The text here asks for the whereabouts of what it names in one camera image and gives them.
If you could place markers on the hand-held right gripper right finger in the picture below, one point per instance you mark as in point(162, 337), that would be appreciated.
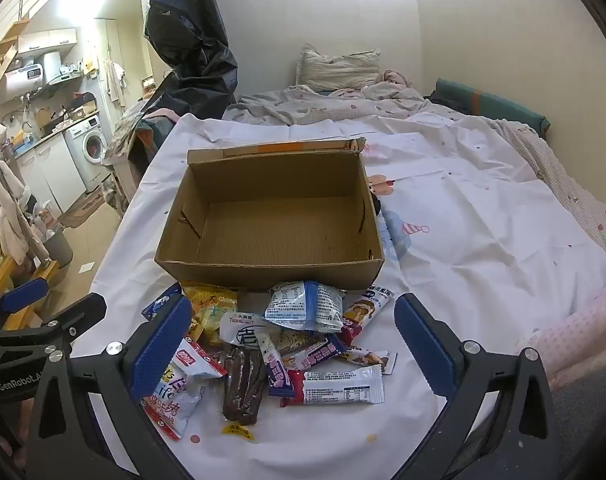
point(425, 347)

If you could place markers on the white wall cabinet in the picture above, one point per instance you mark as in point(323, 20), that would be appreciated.
point(48, 39)

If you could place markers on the white red chip packet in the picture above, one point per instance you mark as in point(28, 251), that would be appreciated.
point(183, 390)

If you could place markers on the range hood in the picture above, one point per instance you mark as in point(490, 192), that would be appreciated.
point(58, 67)

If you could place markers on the white washing machine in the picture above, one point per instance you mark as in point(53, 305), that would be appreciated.
point(88, 147)

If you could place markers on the small cartoon snack packet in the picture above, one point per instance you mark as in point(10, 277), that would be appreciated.
point(368, 358)

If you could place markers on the green mat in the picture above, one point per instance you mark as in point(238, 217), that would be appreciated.
point(488, 102)

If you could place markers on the purple white snack bar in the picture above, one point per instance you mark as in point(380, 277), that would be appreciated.
point(318, 352)
point(275, 365)

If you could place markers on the yellow snack packet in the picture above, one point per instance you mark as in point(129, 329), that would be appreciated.
point(213, 305)

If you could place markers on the hanging beige towel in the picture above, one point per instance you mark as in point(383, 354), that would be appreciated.
point(10, 210)

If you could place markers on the pile of clothes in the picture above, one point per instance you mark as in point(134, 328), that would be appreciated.
point(133, 135)

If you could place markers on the dark sausage packet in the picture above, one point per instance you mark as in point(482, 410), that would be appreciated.
point(243, 380)

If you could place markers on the pink dotted blanket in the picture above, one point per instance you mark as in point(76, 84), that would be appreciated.
point(583, 330)

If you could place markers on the grey trash bin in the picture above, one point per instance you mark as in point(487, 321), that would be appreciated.
point(59, 247)

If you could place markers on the brown cardboard box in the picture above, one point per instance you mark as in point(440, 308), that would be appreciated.
point(278, 220)

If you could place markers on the blue white snack packet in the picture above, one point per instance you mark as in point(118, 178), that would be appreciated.
point(303, 310)

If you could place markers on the wooden staircase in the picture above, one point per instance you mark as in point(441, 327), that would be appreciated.
point(3, 55)

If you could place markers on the patterned pillow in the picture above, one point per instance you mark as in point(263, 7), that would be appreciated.
point(338, 67)

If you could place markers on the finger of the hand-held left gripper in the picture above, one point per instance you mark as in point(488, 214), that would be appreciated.
point(25, 292)
point(80, 310)

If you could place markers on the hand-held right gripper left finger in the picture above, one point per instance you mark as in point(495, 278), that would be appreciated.
point(159, 347)

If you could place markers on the pink garment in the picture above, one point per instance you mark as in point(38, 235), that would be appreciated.
point(395, 79)

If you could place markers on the black plastic bag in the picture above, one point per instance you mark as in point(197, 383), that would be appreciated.
point(188, 35)

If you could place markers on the brown floor mat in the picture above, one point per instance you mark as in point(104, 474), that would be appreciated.
point(83, 210)

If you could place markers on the white base cabinet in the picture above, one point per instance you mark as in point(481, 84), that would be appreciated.
point(53, 175)

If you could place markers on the white water heater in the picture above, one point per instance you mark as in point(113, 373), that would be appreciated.
point(20, 82)

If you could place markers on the red white snack bar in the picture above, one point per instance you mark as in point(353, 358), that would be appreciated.
point(338, 385)

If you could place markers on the dark blue snack packet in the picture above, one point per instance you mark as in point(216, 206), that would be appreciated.
point(158, 302)

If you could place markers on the cartoon face rice roll packet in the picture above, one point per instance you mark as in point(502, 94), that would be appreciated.
point(365, 310)

